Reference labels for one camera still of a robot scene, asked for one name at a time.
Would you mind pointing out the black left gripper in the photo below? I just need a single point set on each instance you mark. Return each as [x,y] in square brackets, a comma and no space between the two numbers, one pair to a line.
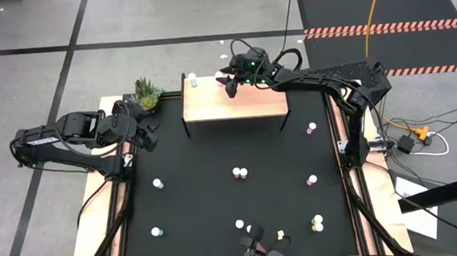
[125,129]

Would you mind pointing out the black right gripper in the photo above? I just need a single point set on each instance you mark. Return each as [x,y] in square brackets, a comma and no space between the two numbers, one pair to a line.
[250,64]

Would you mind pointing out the pink pill bottle white cap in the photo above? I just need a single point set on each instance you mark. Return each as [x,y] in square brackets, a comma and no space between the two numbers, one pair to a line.
[312,125]
[218,75]
[313,178]

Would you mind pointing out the blue pill bottle white cap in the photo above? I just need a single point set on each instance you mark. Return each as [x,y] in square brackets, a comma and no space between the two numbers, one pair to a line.
[192,76]

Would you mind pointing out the teal pill bottle white cap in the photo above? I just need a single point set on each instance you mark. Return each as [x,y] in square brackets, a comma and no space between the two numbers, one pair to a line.
[155,231]
[157,182]

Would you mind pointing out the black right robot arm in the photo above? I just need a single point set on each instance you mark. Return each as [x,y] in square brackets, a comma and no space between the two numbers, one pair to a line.
[330,78]

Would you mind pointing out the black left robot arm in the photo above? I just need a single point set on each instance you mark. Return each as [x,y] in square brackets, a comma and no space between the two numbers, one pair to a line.
[94,163]

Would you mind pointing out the wooden shelf with black legs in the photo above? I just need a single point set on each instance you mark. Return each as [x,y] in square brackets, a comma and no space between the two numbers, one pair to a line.
[227,104]

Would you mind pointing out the potted succulent plant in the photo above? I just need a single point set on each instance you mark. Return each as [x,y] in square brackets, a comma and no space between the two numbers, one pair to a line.
[148,101]

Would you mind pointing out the black perforated computer case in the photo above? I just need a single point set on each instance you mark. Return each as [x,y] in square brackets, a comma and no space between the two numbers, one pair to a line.
[353,68]

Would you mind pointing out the black power adapter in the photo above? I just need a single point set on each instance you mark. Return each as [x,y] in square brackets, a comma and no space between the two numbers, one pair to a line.
[405,144]

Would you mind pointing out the black hazard-striped floor mat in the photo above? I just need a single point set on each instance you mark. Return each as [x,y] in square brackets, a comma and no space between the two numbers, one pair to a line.
[405,6]

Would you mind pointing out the white paper sheet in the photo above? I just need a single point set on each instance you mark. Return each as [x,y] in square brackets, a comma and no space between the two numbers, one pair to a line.
[420,219]

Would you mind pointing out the black beam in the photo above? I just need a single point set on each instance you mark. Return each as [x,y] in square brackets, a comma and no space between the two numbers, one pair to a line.
[450,191]

